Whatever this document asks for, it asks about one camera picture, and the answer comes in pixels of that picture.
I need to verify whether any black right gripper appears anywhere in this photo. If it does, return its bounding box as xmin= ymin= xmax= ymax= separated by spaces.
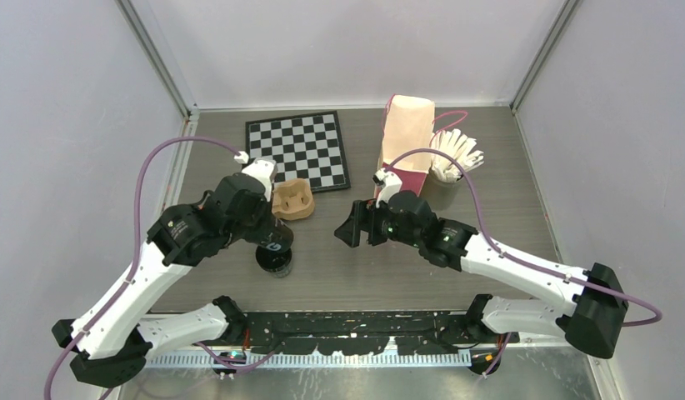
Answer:
xmin=336 ymin=197 xmax=423 ymax=248

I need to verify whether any black coffee cup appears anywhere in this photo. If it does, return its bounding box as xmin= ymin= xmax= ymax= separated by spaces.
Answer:
xmin=255 ymin=247 xmax=293 ymax=278

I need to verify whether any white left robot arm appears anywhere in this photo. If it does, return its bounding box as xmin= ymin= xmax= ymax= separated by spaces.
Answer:
xmin=52 ymin=172 xmax=293 ymax=388

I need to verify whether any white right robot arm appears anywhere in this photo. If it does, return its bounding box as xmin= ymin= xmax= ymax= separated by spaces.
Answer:
xmin=334 ymin=191 xmax=628 ymax=359

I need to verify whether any brown cardboard cup carrier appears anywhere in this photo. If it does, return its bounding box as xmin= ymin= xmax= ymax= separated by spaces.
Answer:
xmin=272 ymin=178 xmax=315 ymax=221

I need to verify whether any black white chessboard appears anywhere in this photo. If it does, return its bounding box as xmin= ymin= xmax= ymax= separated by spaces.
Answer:
xmin=245 ymin=111 xmax=351 ymax=193

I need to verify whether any pink paper bag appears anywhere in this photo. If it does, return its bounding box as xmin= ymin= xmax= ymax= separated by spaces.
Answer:
xmin=377 ymin=94 xmax=468 ymax=199

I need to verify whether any cup of white paper straws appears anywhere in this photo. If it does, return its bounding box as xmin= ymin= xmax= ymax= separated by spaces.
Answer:
xmin=421 ymin=128 xmax=484 ymax=211

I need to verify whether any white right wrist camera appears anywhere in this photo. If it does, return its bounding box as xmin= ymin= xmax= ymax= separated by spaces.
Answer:
xmin=372 ymin=168 xmax=403 ymax=208

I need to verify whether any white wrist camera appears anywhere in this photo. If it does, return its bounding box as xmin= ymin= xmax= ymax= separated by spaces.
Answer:
xmin=242 ymin=159 xmax=278 ymax=202
xmin=372 ymin=168 xmax=403 ymax=208

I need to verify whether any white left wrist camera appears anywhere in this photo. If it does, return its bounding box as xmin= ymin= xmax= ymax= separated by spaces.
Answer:
xmin=242 ymin=159 xmax=278 ymax=202

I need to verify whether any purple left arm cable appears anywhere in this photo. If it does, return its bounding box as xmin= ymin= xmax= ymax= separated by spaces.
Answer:
xmin=42 ymin=136 xmax=250 ymax=400

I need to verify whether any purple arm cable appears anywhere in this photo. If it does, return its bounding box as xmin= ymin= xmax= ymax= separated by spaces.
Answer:
xmin=42 ymin=136 xmax=250 ymax=400
xmin=381 ymin=147 xmax=664 ymax=328

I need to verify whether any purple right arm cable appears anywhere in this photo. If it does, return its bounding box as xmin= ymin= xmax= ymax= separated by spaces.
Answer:
xmin=381 ymin=147 xmax=664 ymax=328

